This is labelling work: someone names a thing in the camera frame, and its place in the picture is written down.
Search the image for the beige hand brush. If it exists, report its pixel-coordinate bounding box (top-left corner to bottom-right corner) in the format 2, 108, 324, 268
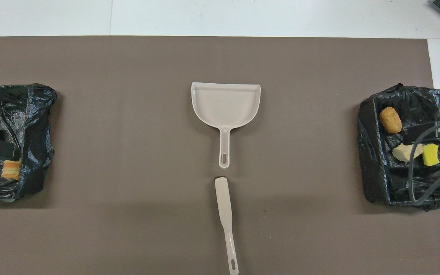
215, 177, 239, 275

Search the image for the beige plastic dustpan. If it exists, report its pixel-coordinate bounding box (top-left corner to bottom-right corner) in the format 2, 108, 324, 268
191, 82, 262, 169

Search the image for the brown cracked bread roll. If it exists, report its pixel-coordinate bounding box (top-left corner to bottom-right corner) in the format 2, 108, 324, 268
379, 107, 403, 134

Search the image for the beige angular foam chunk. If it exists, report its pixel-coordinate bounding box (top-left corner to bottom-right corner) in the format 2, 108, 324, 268
392, 143, 424, 162

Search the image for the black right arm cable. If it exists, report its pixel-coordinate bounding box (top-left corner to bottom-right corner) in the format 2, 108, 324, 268
408, 120, 440, 207

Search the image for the black bag lined bin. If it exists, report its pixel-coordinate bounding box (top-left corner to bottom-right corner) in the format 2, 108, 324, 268
357, 84, 440, 212
0, 83, 57, 202

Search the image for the plain yellow sponge piece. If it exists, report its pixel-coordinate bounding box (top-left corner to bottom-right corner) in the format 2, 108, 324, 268
422, 144, 440, 167

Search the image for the brown table mat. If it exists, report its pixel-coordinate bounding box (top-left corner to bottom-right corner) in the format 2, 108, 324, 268
0, 36, 440, 275

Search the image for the pale yellow foam lump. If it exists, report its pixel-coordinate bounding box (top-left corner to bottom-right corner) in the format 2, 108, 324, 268
1, 159, 22, 181

